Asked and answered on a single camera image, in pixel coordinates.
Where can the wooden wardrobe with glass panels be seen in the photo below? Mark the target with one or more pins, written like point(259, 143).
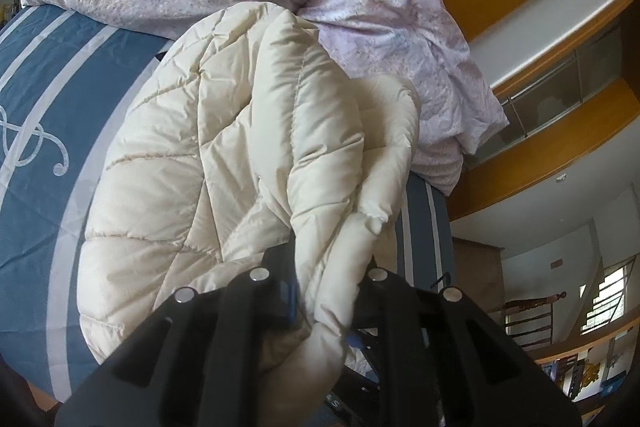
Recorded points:
point(545, 57)

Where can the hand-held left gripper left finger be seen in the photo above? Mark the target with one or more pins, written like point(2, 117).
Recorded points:
point(287, 304)

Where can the barred window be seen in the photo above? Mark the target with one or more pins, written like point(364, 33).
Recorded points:
point(602, 297)

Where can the dark stair railing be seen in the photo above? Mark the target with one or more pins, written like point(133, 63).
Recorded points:
point(530, 319)

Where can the brown wooden cabinet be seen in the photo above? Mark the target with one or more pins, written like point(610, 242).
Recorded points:
point(477, 272)

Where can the cream quilted down jacket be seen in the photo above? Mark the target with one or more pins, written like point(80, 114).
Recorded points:
point(225, 157)

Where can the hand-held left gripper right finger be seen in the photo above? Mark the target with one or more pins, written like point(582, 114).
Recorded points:
point(375, 302)

